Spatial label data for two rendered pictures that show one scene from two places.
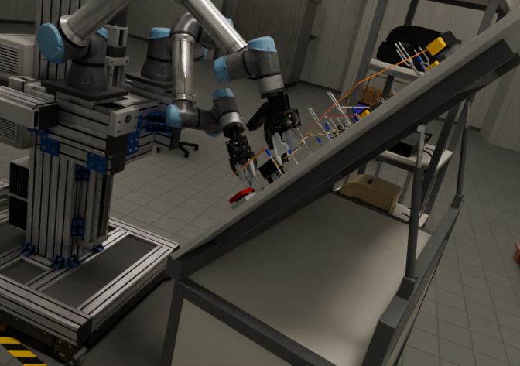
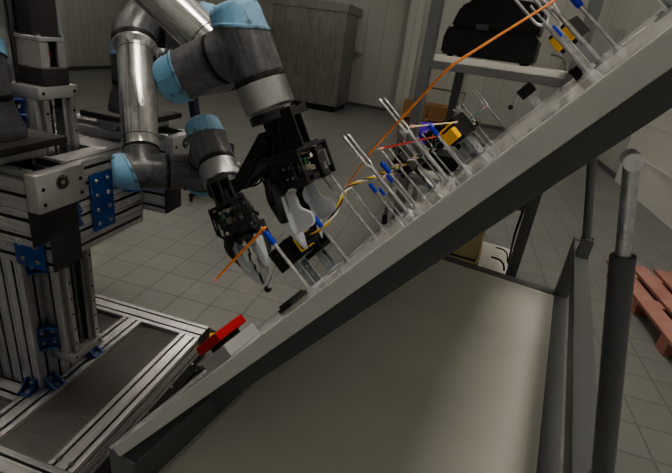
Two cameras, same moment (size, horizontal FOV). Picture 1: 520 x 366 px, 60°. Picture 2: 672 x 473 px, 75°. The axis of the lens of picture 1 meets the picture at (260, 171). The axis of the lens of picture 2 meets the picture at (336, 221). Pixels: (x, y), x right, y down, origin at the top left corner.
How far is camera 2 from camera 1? 65 cm
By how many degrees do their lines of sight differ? 4
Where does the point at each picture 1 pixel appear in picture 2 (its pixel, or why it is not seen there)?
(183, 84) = (136, 116)
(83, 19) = not seen: outside the picture
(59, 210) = (15, 318)
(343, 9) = (385, 21)
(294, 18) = (334, 35)
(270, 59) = (255, 43)
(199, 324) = not seen: outside the picture
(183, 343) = not seen: outside the picture
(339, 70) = (388, 86)
